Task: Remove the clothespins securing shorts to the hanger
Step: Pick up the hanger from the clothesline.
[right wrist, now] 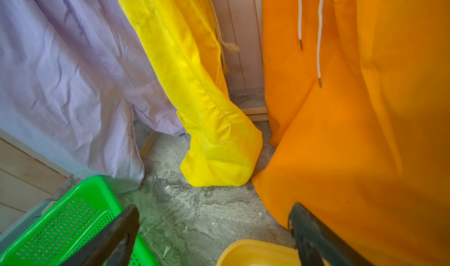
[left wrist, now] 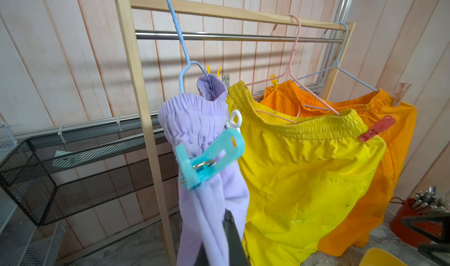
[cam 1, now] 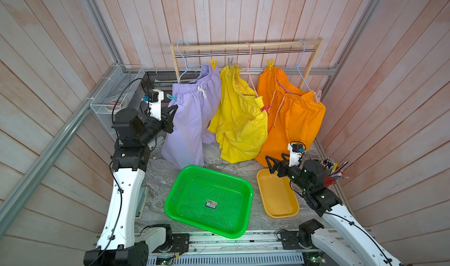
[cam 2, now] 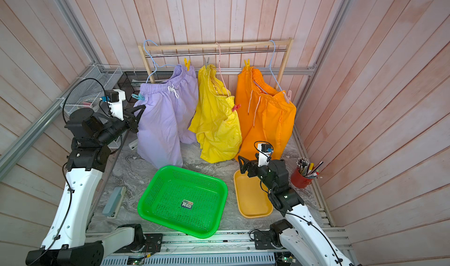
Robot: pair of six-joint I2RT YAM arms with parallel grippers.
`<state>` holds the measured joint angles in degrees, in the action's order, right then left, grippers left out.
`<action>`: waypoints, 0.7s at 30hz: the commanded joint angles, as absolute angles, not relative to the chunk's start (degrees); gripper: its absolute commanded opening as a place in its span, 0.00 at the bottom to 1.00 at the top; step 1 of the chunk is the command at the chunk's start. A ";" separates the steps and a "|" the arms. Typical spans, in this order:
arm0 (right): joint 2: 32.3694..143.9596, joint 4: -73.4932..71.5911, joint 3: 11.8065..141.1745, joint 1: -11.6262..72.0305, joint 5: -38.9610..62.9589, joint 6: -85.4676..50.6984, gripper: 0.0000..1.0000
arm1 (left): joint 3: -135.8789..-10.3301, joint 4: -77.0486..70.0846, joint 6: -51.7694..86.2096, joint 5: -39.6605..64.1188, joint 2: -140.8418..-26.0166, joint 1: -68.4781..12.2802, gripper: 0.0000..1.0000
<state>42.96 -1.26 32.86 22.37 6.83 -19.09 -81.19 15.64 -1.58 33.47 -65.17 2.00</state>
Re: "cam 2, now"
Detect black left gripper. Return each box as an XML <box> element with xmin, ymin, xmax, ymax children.
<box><xmin>95</xmin><ymin>104</ymin><xmax>146</xmax><ymax>145</ymax></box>

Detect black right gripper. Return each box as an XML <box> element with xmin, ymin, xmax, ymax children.
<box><xmin>240</xmin><ymin>152</ymin><xmax>277</xmax><ymax>195</ymax></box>

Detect teal clothespin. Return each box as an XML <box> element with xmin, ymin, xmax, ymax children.
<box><xmin>131</xmin><ymin>93</ymin><xmax>145</xmax><ymax>100</ymax></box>

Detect purple shorts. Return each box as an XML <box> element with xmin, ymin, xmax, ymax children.
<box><xmin>135</xmin><ymin>65</ymin><xmax>199</xmax><ymax>169</ymax></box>

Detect light blue wire hanger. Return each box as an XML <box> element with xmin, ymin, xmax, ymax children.
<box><xmin>141</xmin><ymin>40</ymin><xmax>175</xmax><ymax>84</ymax></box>

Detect yellow clothespin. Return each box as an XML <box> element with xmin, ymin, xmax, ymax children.
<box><xmin>184</xmin><ymin>58</ymin><xmax>191</xmax><ymax>71</ymax></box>
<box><xmin>244</xmin><ymin>59</ymin><xmax>250</xmax><ymax>69</ymax></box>

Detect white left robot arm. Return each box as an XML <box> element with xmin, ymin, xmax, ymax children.
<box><xmin>25</xmin><ymin>89</ymin><xmax>145</xmax><ymax>266</ymax></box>

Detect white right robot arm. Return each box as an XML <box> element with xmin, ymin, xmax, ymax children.
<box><xmin>238</xmin><ymin>141</ymin><xmax>354</xmax><ymax>266</ymax></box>

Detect yellow shorts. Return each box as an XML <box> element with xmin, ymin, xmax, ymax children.
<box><xmin>189</xmin><ymin>64</ymin><xmax>243</xmax><ymax>163</ymax></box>

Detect orange shorts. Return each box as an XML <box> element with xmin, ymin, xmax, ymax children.
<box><xmin>235</xmin><ymin>66</ymin><xmax>296</xmax><ymax>160</ymax></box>

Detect yellow clothespin on orange shorts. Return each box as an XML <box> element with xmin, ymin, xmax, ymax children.
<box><xmin>244</xmin><ymin>59</ymin><xmax>250</xmax><ymax>69</ymax></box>

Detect small white device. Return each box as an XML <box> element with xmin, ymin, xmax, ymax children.
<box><xmin>128</xmin><ymin>139</ymin><xmax>138</xmax><ymax>150</ymax></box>

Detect yellow plastic tray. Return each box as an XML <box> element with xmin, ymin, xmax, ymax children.
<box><xmin>233</xmin><ymin>170</ymin><xmax>274</xmax><ymax>219</ymax></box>

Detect red pen cup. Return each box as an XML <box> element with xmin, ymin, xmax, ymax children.
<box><xmin>291</xmin><ymin>157</ymin><xmax>324</xmax><ymax>189</ymax></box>

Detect red clothespin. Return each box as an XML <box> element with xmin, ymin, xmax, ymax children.
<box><xmin>232</xmin><ymin>104</ymin><xmax>241</xmax><ymax>111</ymax></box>

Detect green plastic basket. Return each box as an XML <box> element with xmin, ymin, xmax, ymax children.
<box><xmin>137</xmin><ymin>165</ymin><xmax>228</xmax><ymax>239</ymax></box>

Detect wooden clothes rack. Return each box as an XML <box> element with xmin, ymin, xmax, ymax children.
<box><xmin>138</xmin><ymin>38</ymin><xmax>294</xmax><ymax>82</ymax></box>

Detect pink clothespin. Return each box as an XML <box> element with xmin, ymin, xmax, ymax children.
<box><xmin>287</xmin><ymin>90</ymin><xmax>292</xmax><ymax>102</ymax></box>

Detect grey clothespin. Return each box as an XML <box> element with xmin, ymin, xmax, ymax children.
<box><xmin>203</xmin><ymin>56</ymin><xmax>210</xmax><ymax>67</ymax></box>

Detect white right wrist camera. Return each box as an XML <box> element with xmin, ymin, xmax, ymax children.
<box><xmin>257</xmin><ymin>143</ymin><xmax>274</xmax><ymax>166</ymax></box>

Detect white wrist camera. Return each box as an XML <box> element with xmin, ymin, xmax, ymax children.
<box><xmin>102</xmin><ymin>89</ymin><xmax>126</xmax><ymax>120</ymax></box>
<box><xmin>257</xmin><ymin>143</ymin><xmax>274</xmax><ymax>166</ymax></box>

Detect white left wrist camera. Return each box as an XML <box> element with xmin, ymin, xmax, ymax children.
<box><xmin>102</xmin><ymin>89</ymin><xmax>126</xmax><ymax>120</ymax></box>

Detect black mesh wall basket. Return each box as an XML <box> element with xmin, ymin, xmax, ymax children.
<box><xmin>117</xmin><ymin>71</ymin><xmax>172</xmax><ymax>104</ymax></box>

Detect white wire mesh shelf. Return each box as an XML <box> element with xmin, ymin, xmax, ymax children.
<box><xmin>60</xmin><ymin>64</ymin><xmax>137</xmax><ymax>150</ymax></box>

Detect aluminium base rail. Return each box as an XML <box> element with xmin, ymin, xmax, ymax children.
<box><xmin>84</xmin><ymin>227</ymin><xmax>356</xmax><ymax>266</ymax></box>

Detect pink wire hanger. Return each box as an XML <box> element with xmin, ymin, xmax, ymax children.
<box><xmin>215</xmin><ymin>42</ymin><xmax>230</xmax><ymax>97</ymax></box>

